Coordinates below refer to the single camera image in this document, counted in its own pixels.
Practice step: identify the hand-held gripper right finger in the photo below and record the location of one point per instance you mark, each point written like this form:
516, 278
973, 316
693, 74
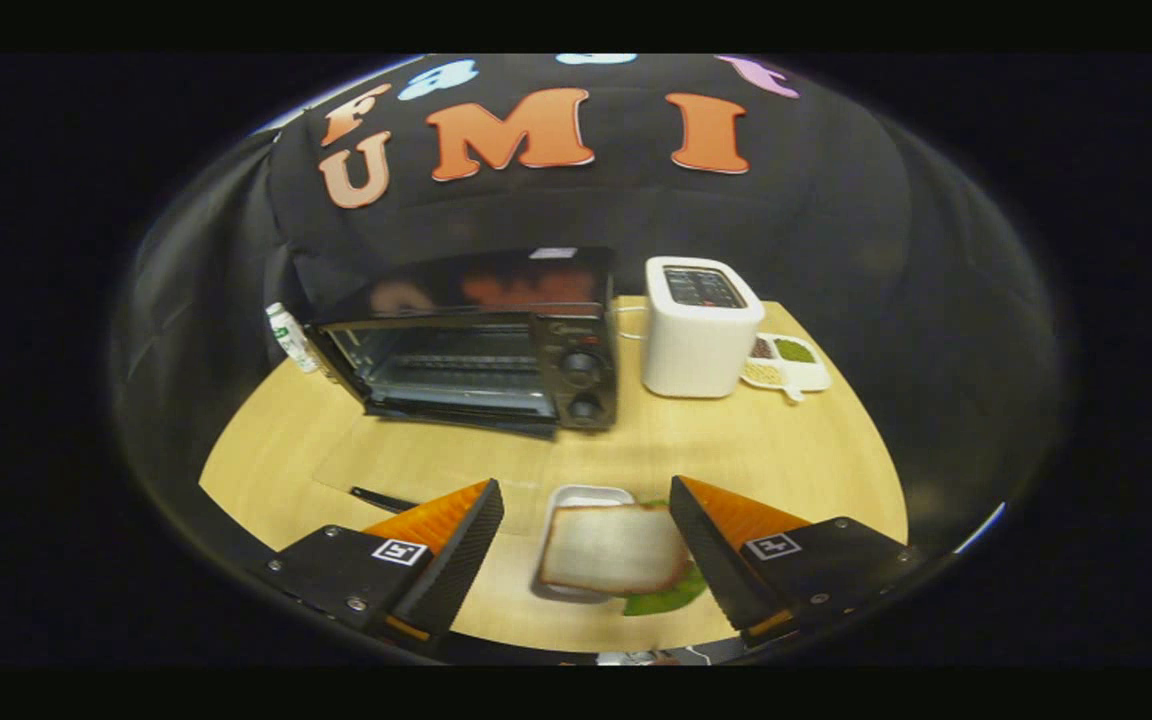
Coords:
711, 555

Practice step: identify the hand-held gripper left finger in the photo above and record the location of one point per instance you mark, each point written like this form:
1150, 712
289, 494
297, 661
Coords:
456, 565

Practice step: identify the bread and lettuce sandwich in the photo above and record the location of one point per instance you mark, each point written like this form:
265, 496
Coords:
611, 548

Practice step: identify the black toaster oven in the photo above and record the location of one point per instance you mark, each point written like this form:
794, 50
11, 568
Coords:
581, 330

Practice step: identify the white pop-up toaster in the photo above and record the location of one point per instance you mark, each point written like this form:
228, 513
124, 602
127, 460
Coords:
696, 345

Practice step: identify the white rectangular tray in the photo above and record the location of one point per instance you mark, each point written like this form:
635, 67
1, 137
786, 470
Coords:
586, 494

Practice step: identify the white divided grain dish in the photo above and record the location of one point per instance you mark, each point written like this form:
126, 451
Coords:
811, 375

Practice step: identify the white green-label bottle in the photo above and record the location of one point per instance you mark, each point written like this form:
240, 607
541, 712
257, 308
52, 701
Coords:
291, 335

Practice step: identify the black backdrop cloth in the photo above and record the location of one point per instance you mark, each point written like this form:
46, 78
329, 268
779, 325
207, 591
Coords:
836, 200

